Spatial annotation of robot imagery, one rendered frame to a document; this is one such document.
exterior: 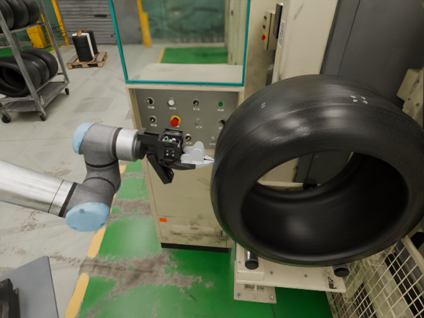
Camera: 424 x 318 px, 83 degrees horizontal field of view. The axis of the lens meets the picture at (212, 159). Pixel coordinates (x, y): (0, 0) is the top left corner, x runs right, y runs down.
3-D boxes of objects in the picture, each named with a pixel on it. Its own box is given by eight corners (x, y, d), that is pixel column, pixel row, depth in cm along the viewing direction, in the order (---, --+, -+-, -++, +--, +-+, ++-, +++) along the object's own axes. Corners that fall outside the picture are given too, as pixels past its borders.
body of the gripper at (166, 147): (180, 144, 60) (133, 137, 60) (178, 171, 65) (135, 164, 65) (185, 130, 67) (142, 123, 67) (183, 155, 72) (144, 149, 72)
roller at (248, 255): (242, 195, 107) (243, 187, 104) (252, 195, 106) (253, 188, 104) (244, 269, 78) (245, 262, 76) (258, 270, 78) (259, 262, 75)
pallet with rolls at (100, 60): (78, 58, 689) (68, 28, 645) (107, 56, 705) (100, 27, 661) (68, 69, 594) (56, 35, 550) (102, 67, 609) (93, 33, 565)
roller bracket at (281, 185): (234, 195, 110) (235, 178, 105) (322, 200, 107) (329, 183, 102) (234, 200, 108) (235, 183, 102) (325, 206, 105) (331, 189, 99)
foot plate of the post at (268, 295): (234, 261, 175) (235, 258, 173) (271, 264, 173) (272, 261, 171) (233, 300, 153) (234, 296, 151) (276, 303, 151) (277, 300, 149)
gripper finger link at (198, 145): (216, 147, 65) (182, 142, 65) (213, 164, 68) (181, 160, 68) (217, 141, 67) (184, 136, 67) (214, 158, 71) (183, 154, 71)
